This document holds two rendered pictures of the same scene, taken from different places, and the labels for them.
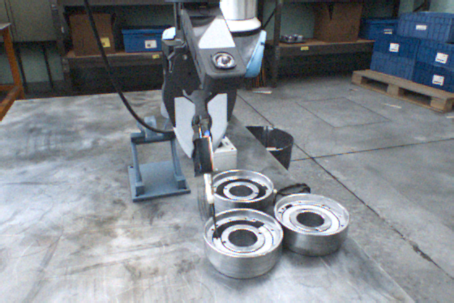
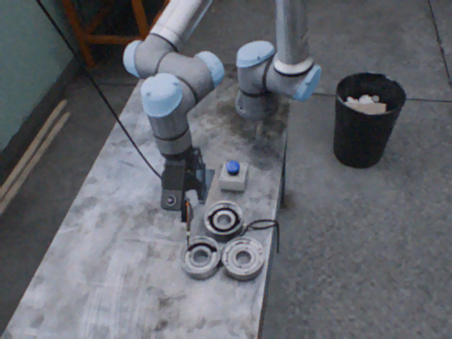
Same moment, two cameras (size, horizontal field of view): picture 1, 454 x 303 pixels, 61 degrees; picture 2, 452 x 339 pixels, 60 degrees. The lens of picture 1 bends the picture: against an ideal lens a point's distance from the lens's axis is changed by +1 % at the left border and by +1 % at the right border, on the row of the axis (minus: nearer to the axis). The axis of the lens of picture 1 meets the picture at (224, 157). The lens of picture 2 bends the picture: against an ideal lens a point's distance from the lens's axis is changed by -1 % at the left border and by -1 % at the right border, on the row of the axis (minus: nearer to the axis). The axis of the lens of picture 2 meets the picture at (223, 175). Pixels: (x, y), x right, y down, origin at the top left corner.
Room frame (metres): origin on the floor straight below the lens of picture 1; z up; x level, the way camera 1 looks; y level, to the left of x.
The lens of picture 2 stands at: (0.04, -0.38, 1.71)
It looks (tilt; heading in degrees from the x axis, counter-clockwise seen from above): 49 degrees down; 34
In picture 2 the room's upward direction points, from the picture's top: 8 degrees counter-clockwise
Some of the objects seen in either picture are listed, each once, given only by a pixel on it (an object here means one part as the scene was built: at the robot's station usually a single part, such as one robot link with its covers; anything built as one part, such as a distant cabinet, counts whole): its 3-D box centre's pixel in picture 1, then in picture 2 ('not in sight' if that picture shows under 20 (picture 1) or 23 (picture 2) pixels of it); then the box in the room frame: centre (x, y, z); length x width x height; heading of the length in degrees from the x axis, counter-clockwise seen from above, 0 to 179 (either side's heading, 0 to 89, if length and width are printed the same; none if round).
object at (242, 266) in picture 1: (242, 242); (200, 258); (0.41, -0.02, 0.82); 0.10 x 0.10 x 0.04
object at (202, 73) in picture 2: not in sight; (190, 77); (0.59, 0.04, 1.23); 0.11 x 0.11 x 0.08; 83
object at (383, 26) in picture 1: (380, 27); not in sight; (4.87, -1.90, 0.56); 0.52 x 0.38 x 0.22; 104
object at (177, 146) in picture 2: not in sight; (171, 136); (0.49, 0.04, 1.15); 0.08 x 0.08 x 0.05
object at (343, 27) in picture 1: (336, 20); not in sight; (4.68, -1.30, 0.67); 0.52 x 0.43 x 0.43; 107
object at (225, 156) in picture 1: (214, 153); (234, 175); (0.69, 0.02, 0.82); 0.08 x 0.07 x 0.05; 17
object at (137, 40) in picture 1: (148, 38); not in sight; (4.07, 0.78, 0.56); 0.52 x 0.38 x 0.22; 104
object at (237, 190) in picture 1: (241, 195); (224, 221); (0.53, -0.03, 0.82); 0.10 x 0.10 x 0.04
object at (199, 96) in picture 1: (187, 94); (256, 94); (1.02, 0.10, 0.85); 0.15 x 0.15 x 0.10
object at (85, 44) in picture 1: (92, 32); not in sight; (3.90, 1.29, 0.64); 0.49 x 0.40 x 0.37; 112
